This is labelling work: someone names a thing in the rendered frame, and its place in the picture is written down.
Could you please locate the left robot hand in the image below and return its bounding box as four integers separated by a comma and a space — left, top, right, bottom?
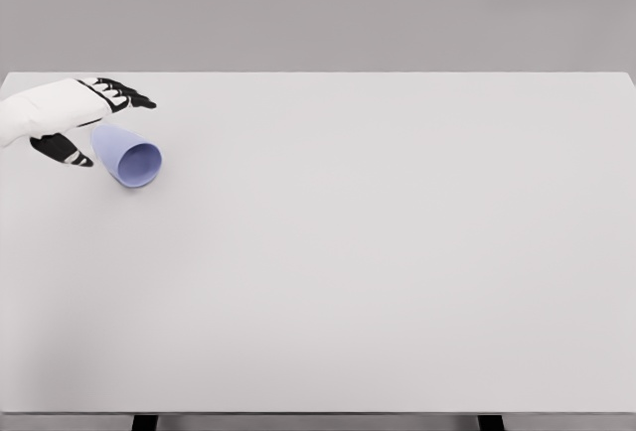
13, 76, 158, 169

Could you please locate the light blue cup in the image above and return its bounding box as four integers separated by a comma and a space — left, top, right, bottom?
89, 123, 164, 190

